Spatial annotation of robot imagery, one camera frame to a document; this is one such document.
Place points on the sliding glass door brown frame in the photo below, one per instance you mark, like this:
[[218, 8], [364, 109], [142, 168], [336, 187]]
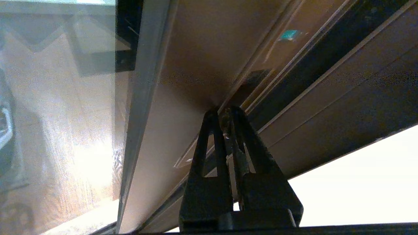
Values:
[[183, 81]]

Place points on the dark brown door jamb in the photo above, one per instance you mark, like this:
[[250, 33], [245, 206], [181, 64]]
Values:
[[359, 81]]

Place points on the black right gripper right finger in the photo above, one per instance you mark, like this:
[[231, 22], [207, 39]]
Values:
[[264, 192]]

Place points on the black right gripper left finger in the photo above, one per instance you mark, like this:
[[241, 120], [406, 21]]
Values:
[[204, 195]]

